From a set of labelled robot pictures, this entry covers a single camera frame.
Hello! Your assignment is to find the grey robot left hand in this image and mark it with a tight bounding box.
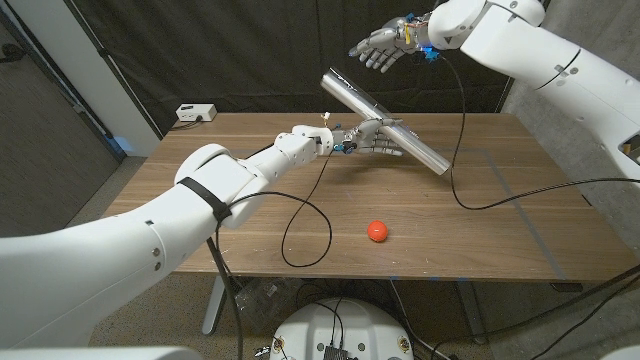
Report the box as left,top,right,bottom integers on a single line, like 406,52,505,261
332,117,406,157

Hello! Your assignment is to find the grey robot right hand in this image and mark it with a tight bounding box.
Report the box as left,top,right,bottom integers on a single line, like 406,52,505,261
348,16,434,74

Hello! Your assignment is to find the silver foil roll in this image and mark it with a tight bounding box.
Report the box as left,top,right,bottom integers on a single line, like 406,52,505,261
319,67,453,176

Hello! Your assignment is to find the orange ball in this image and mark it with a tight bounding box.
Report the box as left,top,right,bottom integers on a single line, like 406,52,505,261
367,220,389,244

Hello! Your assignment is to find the black backdrop stand pole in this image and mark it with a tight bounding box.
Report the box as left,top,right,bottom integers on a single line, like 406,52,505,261
495,74,516,115
63,0,164,140

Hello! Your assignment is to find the black backdrop curtain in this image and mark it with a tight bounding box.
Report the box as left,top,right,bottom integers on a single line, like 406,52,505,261
69,0,546,136

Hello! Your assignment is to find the white power strip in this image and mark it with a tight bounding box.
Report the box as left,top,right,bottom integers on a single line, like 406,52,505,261
175,103,218,123

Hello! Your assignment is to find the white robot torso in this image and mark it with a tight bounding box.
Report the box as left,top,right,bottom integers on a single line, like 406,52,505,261
269,298,415,360

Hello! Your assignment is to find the clear plastic bag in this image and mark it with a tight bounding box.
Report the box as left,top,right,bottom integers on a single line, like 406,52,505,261
232,277,301,326

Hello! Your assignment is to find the grey table leg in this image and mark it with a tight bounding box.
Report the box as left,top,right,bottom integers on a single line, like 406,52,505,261
454,280,489,346
201,275,230,335

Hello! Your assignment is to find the thin black left wrist cable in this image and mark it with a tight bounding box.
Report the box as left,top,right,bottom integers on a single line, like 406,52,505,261
227,149,334,269

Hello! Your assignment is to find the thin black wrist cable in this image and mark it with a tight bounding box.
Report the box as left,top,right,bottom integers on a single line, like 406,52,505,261
437,54,640,211
227,149,334,269

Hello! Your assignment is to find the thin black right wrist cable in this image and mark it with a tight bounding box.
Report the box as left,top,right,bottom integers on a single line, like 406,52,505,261
437,54,640,211

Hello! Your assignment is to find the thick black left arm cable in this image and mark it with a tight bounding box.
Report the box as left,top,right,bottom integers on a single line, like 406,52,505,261
207,237,244,360

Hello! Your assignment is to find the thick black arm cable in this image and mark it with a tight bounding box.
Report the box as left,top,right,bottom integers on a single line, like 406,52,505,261
429,263,640,360
207,237,244,360

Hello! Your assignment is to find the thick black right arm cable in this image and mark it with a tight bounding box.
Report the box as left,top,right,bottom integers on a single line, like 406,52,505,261
429,263,640,360

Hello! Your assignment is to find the black door handle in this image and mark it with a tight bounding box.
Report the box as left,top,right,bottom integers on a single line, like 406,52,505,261
0,43,27,65

